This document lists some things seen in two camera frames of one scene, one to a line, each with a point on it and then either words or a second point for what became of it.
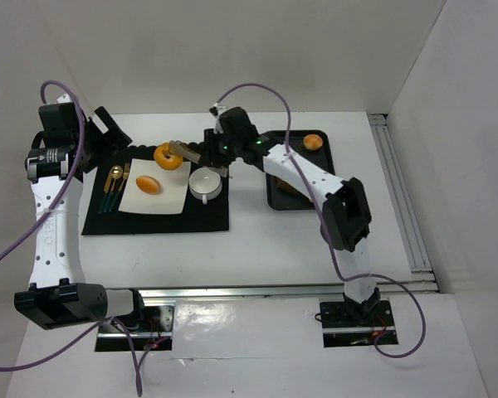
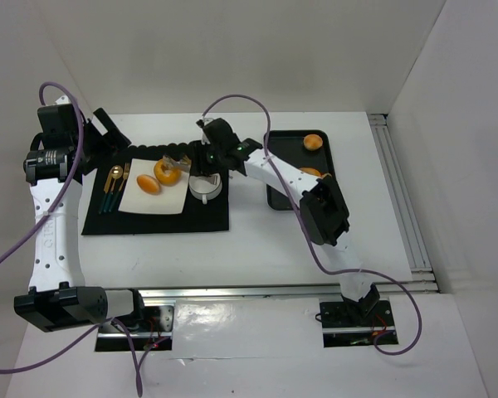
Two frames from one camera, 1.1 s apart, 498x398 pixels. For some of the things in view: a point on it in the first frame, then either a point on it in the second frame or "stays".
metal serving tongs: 178,148 -> 183,165
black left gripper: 109,125 stays
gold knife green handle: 105,190 stays
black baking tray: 322,158 stays
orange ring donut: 164,159 -> 168,176
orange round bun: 148,184 stays
